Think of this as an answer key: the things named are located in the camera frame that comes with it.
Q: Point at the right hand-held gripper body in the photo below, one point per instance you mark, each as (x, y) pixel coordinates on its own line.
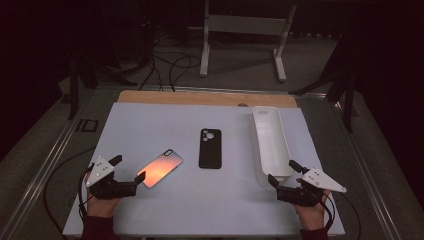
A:
(300, 195)

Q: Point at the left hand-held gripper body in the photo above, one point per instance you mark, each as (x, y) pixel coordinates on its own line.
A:
(106, 190)

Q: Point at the long white plastic tray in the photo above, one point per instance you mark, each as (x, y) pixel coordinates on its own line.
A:
(271, 143)

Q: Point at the black phone case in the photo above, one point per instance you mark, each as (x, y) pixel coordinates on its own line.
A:
(210, 153)

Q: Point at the person's left hand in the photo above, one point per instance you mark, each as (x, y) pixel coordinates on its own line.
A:
(101, 208)

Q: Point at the person's right hand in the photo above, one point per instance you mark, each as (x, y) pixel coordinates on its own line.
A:
(311, 216)

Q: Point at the white table board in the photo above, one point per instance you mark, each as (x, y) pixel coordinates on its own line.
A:
(200, 200)

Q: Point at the black tripod stand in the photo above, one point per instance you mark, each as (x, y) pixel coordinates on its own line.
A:
(348, 100)
(74, 83)

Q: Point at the metal floor rail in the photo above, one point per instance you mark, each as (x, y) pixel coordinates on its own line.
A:
(370, 180)
(40, 170)

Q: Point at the white metal stand frame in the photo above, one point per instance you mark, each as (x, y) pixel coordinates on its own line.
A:
(246, 25)

